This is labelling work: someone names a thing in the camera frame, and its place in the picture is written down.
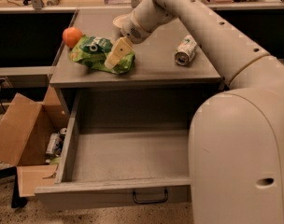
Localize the brown cardboard box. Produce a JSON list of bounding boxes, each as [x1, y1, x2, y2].
[[0, 87, 68, 197]]

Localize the crushed white soda can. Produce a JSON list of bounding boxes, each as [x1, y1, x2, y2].
[[175, 35, 197, 66]]

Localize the white paper bowl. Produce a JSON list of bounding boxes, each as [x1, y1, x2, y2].
[[113, 14, 128, 32]]

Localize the grey cabinet with top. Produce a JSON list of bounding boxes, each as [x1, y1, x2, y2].
[[49, 7, 225, 110]]

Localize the open grey top drawer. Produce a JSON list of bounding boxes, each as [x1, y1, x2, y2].
[[35, 88, 193, 211]]

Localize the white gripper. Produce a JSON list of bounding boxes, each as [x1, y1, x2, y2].
[[105, 11, 155, 70]]

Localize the green rice chip bag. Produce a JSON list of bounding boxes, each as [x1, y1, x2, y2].
[[69, 35, 135, 75]]

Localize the bottle in cardboard box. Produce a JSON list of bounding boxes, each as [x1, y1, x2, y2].
[[46, 128, 67, 156]]

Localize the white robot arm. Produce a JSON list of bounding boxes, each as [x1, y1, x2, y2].
[[121, 0, 284, 224]]

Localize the black drawer handle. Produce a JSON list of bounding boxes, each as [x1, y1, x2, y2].
[[132, 189, 169, 204]]

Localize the orange fruit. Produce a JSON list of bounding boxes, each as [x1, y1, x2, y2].
[[63, 27, 82, 48]]

